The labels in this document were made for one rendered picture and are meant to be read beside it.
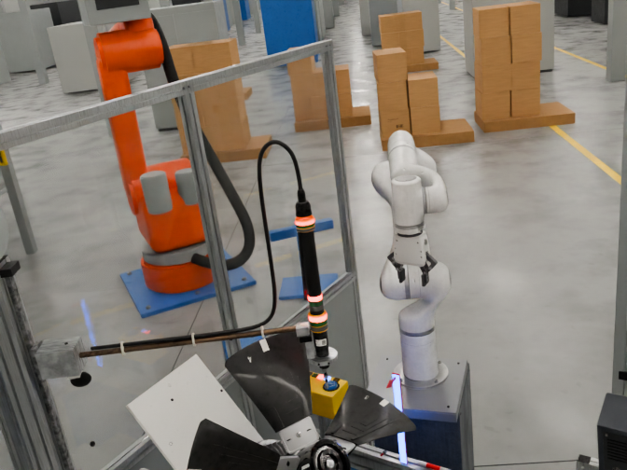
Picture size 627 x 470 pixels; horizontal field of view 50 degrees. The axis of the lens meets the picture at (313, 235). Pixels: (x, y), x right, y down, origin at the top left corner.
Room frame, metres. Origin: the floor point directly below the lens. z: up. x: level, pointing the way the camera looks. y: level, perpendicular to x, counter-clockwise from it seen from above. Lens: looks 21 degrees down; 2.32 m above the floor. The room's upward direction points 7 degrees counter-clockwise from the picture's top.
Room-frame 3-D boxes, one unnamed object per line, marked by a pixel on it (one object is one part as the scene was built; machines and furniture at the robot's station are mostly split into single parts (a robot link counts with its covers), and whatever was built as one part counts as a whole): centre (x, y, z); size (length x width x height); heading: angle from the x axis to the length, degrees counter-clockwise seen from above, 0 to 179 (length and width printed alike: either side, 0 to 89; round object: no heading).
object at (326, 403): (1.89, 0.04, 1.02); 0.16 x 0.10 x 0.11; 54
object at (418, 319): (2.02, -0.34, 1.27); 0.19 x 0.12 x 0.24; 82
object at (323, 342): (1.43, 0.01, 1.65); 0.04 x 0.04 x 0.46
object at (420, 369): (2.03, -0.31, 1.06); 0.19 x 0.19 x 0.18
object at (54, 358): (1.43, 0.64, 1.54); 0.10 x 0.07 x 0.08; 89
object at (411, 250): (1.84, -0.28, 1.54); 0.10 x 0.07 x 0.11; 54
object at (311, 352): (1.43, 0.03, 1.50); 0.09 x 0.07 x 0.10; 89
